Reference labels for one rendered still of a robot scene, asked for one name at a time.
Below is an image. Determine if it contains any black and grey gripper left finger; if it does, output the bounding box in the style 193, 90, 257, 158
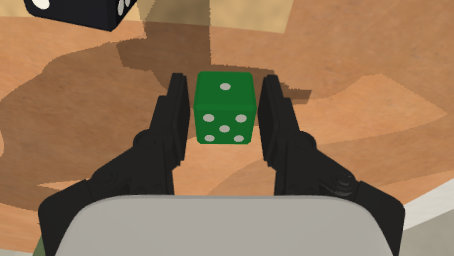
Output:
38, 73, 190, 256

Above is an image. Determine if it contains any black die with white pips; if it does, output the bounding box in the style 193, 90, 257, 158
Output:
24, 0, 137, 32

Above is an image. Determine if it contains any green die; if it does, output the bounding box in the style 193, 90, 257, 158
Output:
193, 71, 257, 145

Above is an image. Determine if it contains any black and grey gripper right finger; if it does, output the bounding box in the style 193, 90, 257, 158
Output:
257, 75, 405, 256

